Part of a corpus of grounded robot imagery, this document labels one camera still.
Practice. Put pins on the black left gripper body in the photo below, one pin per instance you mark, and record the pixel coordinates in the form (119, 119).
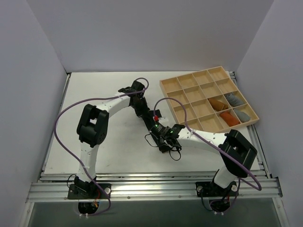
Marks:
(147, 117)

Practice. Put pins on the black pinstriped underwear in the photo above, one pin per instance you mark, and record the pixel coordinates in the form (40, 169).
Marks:
(147, 117)

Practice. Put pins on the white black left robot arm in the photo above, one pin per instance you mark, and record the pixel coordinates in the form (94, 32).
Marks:
(93, 124)

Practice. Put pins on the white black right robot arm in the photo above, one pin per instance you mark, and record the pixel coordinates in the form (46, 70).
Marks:
(237, 153)

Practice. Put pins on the wooden compartment tray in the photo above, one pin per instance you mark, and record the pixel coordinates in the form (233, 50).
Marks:
(188, 99)

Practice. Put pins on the brown rolled cloth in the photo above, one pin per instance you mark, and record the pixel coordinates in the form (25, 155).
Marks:
(217, 105)

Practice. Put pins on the orange rolled cloth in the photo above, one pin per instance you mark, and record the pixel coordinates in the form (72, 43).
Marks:
(229, 119)

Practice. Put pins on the grey striped rolled cloth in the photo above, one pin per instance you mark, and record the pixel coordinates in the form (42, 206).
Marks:
(233, 100)

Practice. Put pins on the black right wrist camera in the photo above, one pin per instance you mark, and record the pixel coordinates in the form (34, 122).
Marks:
(158, 130)

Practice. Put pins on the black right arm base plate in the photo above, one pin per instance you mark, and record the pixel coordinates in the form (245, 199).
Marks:
(210, 189)

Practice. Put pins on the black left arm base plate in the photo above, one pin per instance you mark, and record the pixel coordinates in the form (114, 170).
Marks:
(92, 192)

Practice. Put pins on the aluminium rail frame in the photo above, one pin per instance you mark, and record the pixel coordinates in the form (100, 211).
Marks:
(149, 189)

